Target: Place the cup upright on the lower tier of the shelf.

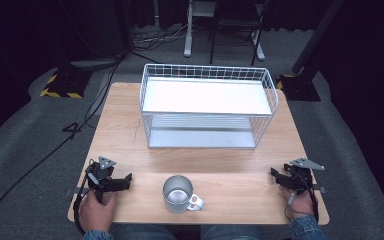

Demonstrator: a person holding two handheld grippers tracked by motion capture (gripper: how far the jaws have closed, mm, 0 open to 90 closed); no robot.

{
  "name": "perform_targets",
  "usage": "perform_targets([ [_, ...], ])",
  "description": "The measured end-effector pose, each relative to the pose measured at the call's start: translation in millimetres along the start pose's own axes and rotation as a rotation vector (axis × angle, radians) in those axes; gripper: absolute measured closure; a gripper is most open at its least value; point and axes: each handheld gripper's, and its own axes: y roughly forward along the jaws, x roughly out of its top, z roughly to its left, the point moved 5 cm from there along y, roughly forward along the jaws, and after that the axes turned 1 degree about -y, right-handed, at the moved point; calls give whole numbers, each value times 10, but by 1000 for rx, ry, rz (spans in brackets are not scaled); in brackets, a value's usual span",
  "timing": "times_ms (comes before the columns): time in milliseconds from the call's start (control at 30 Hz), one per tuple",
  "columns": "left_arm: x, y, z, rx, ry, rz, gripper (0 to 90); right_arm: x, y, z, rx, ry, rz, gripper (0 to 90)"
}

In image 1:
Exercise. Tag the person's left hand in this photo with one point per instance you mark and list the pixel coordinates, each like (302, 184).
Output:
(95, 213)

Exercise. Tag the person's jeans leg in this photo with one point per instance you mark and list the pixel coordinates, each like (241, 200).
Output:
(143, 232)
(231, 233)

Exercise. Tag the silver metal mug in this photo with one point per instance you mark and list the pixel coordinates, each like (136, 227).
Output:
(177, 195)

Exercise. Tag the person's left jeans leg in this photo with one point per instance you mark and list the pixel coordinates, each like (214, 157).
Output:
(143, 232)

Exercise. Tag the black folding chair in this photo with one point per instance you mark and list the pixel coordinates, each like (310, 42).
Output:
(236, 21)

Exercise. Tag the black slanted stand pole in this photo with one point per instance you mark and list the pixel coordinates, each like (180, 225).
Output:
(316, 36)

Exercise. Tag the black stand base, hazard tape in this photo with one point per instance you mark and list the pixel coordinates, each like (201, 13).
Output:
(298, 87)
(65, 83)

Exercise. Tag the white metal desk frame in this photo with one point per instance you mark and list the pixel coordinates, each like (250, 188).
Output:
(188, 40)

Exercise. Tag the person's right jeans leg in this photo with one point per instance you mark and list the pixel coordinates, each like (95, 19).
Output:
(231, 233)

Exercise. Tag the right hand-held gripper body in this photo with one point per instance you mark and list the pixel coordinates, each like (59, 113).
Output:
(301, 176)

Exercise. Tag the person's right hand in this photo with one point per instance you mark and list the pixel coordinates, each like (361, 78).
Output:
(300, 205)

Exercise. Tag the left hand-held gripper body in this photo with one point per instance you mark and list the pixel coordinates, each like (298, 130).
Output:
(100, 174)

